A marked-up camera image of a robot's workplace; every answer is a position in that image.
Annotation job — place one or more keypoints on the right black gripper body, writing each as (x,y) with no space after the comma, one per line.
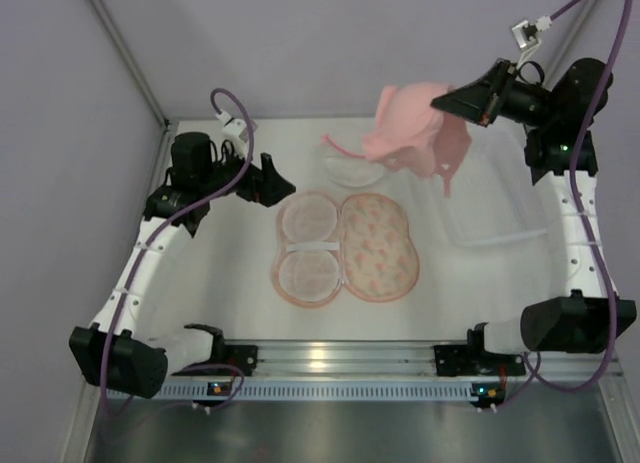
(493,98)

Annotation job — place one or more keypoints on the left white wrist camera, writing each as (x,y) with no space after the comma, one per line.
(235,130)

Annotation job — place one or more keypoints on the clear plastic bin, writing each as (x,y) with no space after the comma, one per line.
(491,199)

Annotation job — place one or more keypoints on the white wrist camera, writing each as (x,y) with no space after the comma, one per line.
(235,130)
(526,34)

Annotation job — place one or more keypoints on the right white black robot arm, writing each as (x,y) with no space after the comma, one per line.
(583,313)

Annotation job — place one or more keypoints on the pink cloth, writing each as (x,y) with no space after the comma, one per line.
(410,134)

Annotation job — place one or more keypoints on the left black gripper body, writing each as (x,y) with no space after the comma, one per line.
(256,181)

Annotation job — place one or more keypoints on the slotted grey cable duct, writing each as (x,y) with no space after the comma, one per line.
(331,391)

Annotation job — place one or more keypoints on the white mesh laundry bag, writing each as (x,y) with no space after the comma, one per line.
(345,163)

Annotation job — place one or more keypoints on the floral orange bra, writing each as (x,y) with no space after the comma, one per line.
(362,245)

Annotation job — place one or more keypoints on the aluminium front rail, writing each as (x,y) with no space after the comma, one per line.
(290,359)

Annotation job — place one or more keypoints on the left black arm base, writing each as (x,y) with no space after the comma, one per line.
(235,358)

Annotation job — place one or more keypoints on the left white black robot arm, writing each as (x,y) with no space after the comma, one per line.
(112,352)

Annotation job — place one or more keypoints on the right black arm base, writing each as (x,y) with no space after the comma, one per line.
(471,359)

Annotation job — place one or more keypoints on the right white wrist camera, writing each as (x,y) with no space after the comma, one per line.
(526,34)

